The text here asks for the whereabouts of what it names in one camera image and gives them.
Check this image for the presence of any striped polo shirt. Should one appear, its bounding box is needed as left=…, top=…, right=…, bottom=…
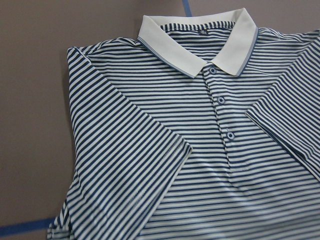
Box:
left=47, top=8, right=320, bottom=240

